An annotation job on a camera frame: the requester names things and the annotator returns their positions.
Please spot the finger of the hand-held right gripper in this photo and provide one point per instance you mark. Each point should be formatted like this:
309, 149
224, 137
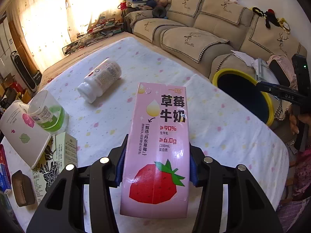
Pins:
281, 92
280, 74

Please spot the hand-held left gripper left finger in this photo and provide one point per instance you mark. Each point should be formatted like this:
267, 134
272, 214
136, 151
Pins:
120, 172

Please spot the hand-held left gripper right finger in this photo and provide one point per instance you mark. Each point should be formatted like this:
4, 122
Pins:
194, 172

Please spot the black bin with yellow rim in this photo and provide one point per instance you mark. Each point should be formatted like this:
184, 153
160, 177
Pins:
243, 94

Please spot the pink strawberry milk carton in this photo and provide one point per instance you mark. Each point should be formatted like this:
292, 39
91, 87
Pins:
158, 150

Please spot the person's right hand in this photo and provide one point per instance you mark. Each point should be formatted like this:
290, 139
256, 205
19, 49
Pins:
294, 122

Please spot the pink cloth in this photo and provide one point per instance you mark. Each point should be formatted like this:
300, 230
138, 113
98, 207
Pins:
289, 63

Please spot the clear plastic bag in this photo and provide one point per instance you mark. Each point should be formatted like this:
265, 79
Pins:
264, 70

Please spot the white papers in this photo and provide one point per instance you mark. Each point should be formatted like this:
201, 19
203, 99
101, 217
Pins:
244, 58

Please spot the yellow lion plush doll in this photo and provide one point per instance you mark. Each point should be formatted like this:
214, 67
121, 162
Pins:
284, 26

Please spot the black plush doll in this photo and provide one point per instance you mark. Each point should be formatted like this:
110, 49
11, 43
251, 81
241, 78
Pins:
268, 17

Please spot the green white floral carton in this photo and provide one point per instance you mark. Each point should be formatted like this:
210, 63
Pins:
58, 155

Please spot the clear plastic cup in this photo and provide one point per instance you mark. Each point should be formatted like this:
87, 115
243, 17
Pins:
51, 116

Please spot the beige sofa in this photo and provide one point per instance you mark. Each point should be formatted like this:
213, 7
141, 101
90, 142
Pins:
194, 36

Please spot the white plastic bottle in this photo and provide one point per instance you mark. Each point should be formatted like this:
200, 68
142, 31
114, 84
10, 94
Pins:
102, 77

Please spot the brown plastic tray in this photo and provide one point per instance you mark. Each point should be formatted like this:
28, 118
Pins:
23, 189

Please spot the white box with leaf print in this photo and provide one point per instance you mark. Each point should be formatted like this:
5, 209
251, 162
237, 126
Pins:
24, 138

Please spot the blue tissue pack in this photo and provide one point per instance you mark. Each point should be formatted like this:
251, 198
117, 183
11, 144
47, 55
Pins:
4, 174

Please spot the black box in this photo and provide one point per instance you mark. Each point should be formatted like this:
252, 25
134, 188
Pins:
35, 77

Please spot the dark grey neck pillow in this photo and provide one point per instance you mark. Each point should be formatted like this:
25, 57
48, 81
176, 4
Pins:
159, 11

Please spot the cluttered glass coffee table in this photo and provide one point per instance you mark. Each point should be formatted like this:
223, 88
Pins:
94, 34

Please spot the black and white tower fan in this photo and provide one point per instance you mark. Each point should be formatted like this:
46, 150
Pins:
23, 70

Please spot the blue star print case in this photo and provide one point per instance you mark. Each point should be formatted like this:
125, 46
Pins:
139, 2

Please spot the white standing air conditioner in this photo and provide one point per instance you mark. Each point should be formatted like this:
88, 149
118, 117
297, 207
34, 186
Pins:
4, 41

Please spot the cream embroidered curtain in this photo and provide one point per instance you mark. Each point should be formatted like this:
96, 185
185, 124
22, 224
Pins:
48, 9

